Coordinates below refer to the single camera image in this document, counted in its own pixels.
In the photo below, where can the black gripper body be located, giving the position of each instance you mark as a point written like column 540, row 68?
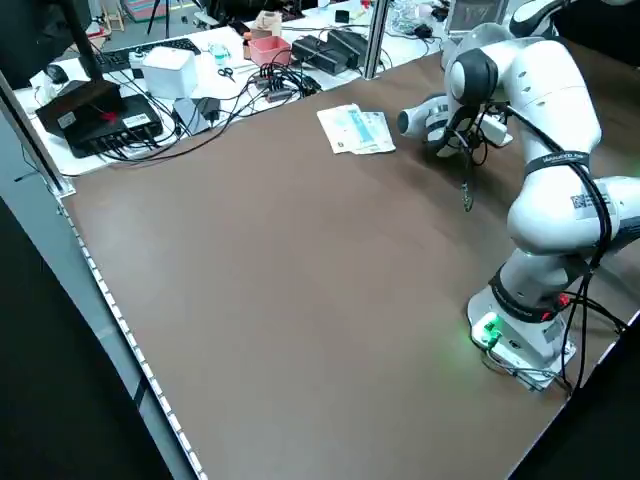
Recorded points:
column 462, row 131

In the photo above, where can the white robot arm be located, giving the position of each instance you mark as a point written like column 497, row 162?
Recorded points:
column 537, row 15
column 545, row 90

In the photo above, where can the white cube box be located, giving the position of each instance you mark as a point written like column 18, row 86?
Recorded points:
column 170, row 72

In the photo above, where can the dark brown flat box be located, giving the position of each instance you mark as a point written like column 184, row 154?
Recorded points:
column 80, row 102

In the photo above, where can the black usb hub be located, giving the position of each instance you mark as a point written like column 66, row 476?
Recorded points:
column 280, row 87

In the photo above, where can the white side desk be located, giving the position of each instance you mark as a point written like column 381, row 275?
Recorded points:
column 310, row 20

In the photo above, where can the red plastic bin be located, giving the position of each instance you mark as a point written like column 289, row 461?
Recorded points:
column 270, row 50

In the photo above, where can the black plug adapter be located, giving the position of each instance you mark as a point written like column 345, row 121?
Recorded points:
column 209, row 110

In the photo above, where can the grey power adapter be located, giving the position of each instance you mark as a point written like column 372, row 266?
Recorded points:
column 190, row 117

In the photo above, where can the black keyboard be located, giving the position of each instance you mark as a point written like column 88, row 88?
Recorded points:
column 150, row 52

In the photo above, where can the black computer mouse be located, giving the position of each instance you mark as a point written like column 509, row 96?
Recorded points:
column 59, row 74

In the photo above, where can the black monitor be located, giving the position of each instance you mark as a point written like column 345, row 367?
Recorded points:
column 35, row 35

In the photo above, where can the aluminium frame post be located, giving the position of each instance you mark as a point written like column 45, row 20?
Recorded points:
column 376, row 40
column 35, row 135

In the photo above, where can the black network switch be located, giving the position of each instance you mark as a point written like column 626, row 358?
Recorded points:
column 125, row 127

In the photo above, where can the aluminium table edge rail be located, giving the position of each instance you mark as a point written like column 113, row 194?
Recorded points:
column 100, row 310

